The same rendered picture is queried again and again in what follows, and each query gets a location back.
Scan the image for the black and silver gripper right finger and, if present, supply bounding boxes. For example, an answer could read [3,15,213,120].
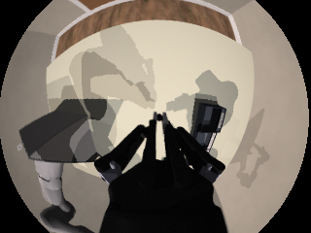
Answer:
[162,112,225,189]

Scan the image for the black rack of bins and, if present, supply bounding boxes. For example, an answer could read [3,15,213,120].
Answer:
[192,103,226,152]

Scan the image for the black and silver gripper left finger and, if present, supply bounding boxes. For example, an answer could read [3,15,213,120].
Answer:
[94,112,157,190]

